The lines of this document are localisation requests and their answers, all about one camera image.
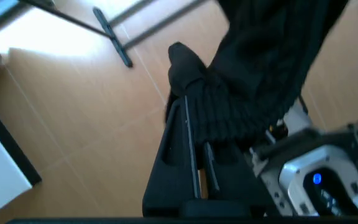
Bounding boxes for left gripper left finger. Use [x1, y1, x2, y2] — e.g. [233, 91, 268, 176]
[142, 96, 253, 218]

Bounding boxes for black clothes rack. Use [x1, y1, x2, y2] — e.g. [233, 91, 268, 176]
[17, 0, 213, 68]

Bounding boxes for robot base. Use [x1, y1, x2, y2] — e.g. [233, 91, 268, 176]
[247, 96, 358, 218]

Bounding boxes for black shorts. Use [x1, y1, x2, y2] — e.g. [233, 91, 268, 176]
[165, 0, 349, 151]

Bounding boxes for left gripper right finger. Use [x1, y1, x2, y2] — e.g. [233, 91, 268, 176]
[203, 142, 281, 218]

